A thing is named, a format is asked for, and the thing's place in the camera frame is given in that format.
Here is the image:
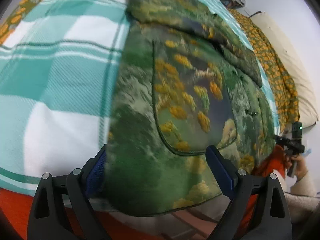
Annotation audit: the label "green landscape print garment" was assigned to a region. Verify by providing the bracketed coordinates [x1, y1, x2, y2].
[104, 0, 274, 217]

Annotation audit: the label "right forearm white fleece sleeve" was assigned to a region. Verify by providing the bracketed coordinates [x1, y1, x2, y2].
[273, 170, 319, 223]

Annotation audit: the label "right hand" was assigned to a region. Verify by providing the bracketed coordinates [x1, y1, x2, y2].
[284, 154, 308, 181]

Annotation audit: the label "orange red trousers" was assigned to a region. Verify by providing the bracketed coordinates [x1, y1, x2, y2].
[0, 144, 287, 240]

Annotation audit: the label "orange floral green quilt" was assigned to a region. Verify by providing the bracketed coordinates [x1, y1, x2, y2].
[1, 0, 298, 132]

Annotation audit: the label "cream pillow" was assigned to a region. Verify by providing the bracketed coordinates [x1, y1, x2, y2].
[250, 12, 319, 127]

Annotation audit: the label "teal white plaid bedsheet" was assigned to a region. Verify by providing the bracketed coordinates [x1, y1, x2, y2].
[0, 0, 281, 197]

